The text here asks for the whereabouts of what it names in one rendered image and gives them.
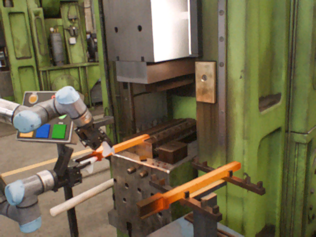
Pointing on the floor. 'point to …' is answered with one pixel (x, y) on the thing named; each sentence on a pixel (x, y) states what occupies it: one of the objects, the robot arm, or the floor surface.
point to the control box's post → (71, 208)
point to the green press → (47, 50)
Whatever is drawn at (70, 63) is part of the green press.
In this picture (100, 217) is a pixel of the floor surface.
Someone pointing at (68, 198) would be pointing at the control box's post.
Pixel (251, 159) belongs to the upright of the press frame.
